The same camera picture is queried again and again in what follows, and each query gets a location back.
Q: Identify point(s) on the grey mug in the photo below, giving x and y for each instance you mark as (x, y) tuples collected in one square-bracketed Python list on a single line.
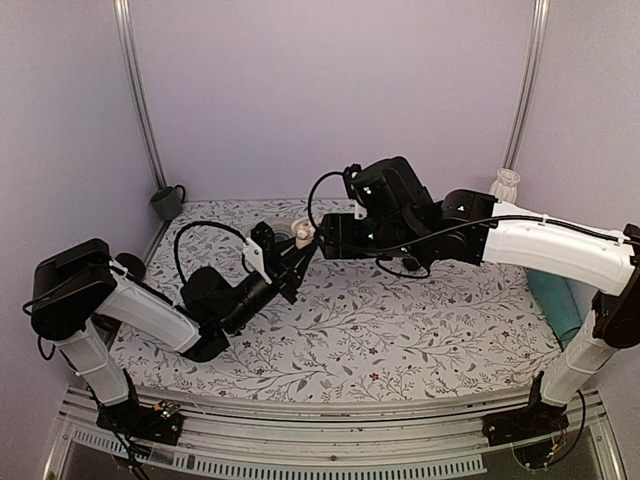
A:
[(168, 202)]

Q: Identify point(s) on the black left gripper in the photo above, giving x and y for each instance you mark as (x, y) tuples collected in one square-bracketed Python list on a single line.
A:
[(285, 267)]

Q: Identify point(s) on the white earbuds charging case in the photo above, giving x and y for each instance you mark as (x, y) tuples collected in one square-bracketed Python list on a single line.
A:
[(303, 231)]

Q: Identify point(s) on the black cylinder speaker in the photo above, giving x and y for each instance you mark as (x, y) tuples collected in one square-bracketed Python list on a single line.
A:
[(134, 265)]

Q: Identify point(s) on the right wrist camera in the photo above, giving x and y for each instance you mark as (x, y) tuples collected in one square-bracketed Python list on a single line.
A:
[(348, 175)]

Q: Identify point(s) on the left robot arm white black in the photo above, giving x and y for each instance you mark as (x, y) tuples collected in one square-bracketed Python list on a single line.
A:
[(85, 282)]

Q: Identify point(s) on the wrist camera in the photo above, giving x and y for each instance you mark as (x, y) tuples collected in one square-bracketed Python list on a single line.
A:
[(257, 249), (348, 175)]

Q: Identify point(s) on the left aluminium frame post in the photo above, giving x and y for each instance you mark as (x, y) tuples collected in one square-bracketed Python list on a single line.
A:
[(125, 32)]

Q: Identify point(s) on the white ribbed vase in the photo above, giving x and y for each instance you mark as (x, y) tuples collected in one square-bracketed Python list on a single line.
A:
[(505, 186)]

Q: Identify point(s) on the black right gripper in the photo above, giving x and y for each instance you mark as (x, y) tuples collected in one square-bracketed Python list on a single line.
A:
[(336, 226)]

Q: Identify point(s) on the teal cylinder roll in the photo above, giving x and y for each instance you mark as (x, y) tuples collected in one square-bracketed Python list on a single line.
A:
[(554, 297)]

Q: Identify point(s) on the swirl patterned shallow plate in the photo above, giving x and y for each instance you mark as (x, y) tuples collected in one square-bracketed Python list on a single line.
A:
[(281, 228)]

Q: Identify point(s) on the floral patterned table mat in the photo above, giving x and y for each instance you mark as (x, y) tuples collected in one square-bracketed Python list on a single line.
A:
[(362, 333)]

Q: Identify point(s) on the black earbud case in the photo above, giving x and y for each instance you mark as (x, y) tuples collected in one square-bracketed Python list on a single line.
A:
[(411, 264)]

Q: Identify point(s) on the aluminium front rail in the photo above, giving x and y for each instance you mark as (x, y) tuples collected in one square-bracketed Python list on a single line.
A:
[(410, 439)]

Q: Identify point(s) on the aluminium frame post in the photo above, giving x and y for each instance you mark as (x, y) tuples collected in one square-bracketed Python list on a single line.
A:
[(125, 32), (539, 21)]

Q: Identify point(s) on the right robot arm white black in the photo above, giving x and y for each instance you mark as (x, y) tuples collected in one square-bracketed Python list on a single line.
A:
[(477, 228)]

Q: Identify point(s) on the right aluminium frame post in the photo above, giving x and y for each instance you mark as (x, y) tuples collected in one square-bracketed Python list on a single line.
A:
[(539, 21)]

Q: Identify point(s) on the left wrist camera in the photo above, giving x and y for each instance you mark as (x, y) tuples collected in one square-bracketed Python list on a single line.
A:
[(257, 249)]

